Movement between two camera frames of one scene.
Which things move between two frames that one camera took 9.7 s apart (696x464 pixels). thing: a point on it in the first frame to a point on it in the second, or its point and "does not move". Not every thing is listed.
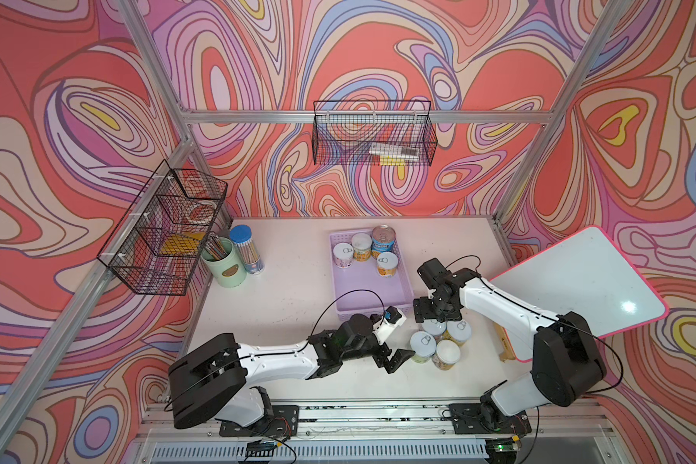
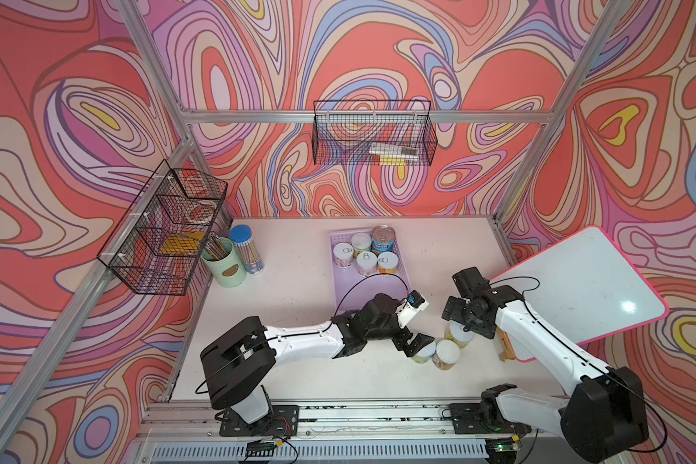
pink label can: x=343 y=253 does not move
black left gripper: x=397 y=359 to x=411 y=349
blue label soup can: x=383 y=240 does not move
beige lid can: x=448 y=353 does not move
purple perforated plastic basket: x=359 y=290 does not move
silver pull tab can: x=433 y=326 to x=366 y=263
